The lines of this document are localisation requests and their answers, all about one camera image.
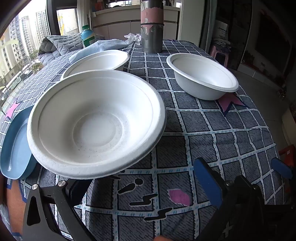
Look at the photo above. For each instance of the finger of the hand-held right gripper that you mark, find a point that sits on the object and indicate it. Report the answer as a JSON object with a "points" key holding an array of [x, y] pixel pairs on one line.
{"points": [[282, 168]]}

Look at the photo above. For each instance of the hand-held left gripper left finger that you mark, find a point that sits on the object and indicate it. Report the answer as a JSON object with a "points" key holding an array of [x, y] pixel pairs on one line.
{"points": [[76, 192]]}

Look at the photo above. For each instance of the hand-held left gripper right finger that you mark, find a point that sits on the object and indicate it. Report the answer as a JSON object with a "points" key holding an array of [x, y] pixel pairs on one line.
{"points": [[205, 180]]}

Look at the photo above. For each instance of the large white paper bowl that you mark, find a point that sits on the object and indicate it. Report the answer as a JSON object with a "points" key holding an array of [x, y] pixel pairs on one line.
{"points": [[97, 129]]}

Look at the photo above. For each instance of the orange box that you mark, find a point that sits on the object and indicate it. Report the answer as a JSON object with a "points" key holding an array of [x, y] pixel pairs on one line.
{"points": [[288, 153]]}

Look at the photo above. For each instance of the grey checked star tablecloth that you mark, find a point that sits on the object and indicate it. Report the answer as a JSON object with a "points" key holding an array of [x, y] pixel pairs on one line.
{"points": [[208, 129]]}

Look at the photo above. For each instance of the blue plastic plate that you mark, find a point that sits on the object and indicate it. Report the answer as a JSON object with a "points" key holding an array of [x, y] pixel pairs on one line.
{"points": [[16, 148]]}

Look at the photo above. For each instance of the pink plastic stool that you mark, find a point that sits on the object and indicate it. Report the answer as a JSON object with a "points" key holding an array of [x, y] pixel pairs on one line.
{"points": [[218, 55]]}

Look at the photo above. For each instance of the grey quilted blanket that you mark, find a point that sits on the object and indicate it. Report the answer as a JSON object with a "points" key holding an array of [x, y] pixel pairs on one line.
{"points": [[55, 46]]}

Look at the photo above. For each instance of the light blue towel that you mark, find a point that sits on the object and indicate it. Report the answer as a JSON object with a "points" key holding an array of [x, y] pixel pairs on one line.
{"points": [[101, 45]]}

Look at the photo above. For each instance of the white bag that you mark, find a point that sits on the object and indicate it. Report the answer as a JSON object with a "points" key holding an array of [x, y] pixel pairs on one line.
{"points": [[223, 29]]}

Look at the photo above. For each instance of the green capped plastic bottle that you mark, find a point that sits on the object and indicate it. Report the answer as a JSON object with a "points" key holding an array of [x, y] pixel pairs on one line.
{"points": [[87, 37]]}

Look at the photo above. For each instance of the grey pink metal flask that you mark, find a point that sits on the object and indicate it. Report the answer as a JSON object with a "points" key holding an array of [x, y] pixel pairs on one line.
{"points": [[151, 34]]}

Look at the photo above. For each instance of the crumpled white tissue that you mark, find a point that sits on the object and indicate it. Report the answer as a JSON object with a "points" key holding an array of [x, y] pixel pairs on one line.
{"points": [[133, 37]]}

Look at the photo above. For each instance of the white cabinet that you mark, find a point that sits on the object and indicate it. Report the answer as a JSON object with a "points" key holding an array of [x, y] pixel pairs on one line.
{"points": [[115, 27]]}

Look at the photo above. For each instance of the dark window frame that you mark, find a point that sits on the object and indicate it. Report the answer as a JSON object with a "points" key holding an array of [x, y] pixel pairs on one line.
{"points": [[50, 16]]}

